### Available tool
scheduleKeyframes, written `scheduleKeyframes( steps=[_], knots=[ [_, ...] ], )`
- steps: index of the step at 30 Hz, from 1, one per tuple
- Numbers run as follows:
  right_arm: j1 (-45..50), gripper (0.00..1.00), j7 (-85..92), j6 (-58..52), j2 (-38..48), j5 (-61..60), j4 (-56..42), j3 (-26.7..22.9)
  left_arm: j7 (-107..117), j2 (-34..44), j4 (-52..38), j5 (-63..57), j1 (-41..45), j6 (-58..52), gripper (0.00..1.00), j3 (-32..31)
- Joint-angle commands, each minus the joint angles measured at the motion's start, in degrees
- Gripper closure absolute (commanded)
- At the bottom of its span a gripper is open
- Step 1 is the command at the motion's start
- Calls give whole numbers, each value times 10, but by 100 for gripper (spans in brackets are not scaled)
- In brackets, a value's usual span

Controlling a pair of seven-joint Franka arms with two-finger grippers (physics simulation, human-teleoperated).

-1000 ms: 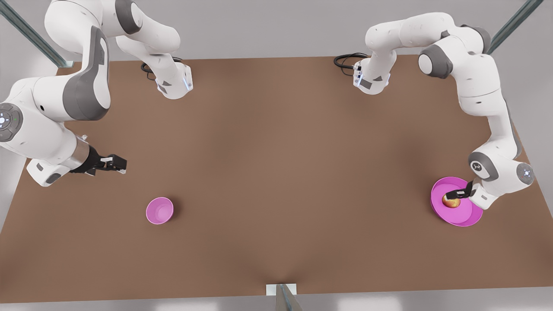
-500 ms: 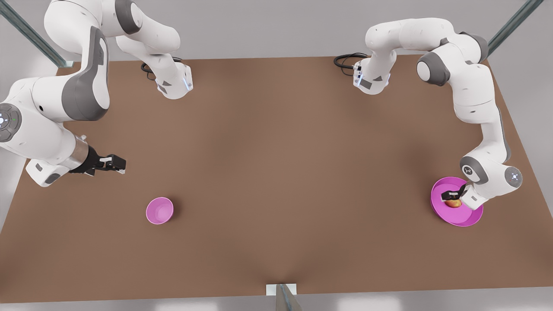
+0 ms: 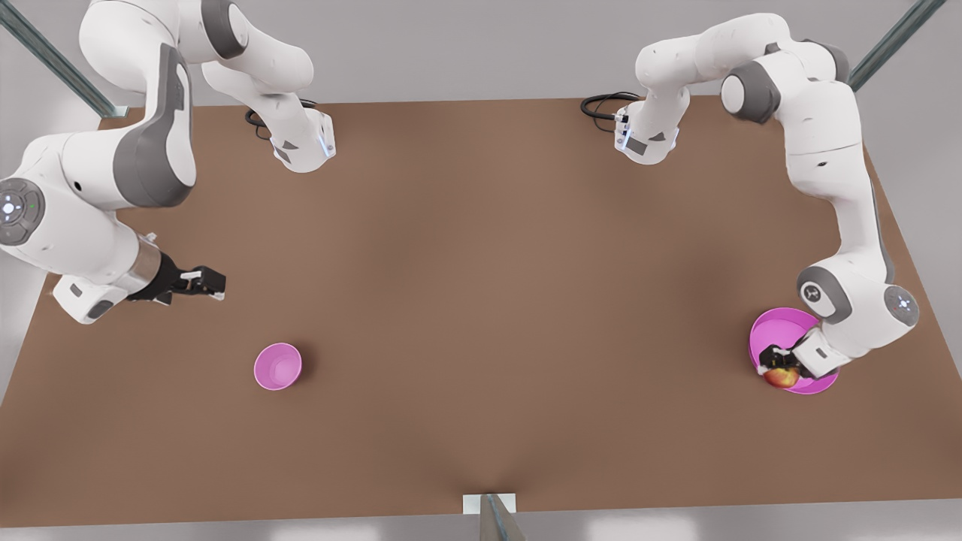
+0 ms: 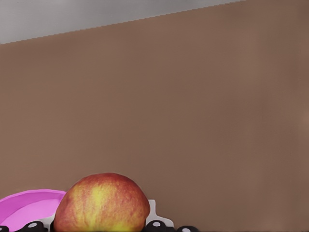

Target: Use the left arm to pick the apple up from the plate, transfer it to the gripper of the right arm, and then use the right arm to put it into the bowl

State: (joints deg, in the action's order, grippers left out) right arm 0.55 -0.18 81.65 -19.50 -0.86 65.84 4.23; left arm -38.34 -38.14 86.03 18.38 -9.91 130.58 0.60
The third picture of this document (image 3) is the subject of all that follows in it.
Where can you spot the pink plate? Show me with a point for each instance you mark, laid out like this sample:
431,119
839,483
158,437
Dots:
774,334

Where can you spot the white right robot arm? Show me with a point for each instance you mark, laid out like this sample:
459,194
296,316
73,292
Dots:
98,158

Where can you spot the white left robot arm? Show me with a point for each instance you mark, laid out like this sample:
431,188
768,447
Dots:
827,128

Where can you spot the pink bowl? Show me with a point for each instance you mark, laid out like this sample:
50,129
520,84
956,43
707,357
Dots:
277,367

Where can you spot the silver frame post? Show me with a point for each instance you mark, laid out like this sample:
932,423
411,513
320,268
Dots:
894,41
492,518
56,56

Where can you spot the red yellow apple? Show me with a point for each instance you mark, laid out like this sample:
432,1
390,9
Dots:
782,376

